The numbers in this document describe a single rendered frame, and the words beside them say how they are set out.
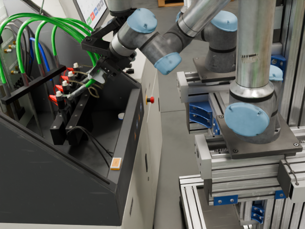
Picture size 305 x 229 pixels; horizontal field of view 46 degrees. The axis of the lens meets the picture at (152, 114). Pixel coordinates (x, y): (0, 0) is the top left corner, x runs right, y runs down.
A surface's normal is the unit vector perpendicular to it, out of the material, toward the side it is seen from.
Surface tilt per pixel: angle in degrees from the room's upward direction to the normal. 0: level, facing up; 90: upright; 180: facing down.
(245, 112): 97
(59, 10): 90
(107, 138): 0
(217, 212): 0
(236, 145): 0
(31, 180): 90
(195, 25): 105
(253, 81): 90
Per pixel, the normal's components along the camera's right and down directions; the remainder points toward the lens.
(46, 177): -0.09, 0.55
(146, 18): 0.52, -0.39
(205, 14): -0.14, 0.75
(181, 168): -0.07, -0.83
